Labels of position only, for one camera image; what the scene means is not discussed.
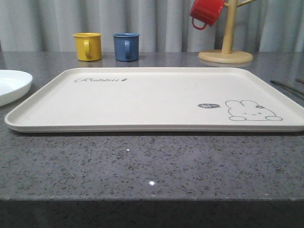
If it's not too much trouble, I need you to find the white round plate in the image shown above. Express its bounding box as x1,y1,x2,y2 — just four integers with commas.
0,70,33,106

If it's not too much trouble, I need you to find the steel chopstick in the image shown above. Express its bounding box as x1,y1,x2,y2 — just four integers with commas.
270,80,304,99

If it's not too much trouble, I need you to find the beige rabbit serving tray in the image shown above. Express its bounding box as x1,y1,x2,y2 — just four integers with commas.
5,67,304,133

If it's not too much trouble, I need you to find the blue mug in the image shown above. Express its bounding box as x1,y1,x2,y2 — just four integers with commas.
113,33,140,61

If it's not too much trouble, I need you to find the yellow mug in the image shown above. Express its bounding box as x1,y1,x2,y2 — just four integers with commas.
73,32,102,61

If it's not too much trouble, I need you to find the wooden mug tree stand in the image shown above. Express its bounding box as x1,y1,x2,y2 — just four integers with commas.
198,0,255,64

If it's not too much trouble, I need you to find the red mug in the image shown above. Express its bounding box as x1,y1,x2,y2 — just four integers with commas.
190,0,225,30

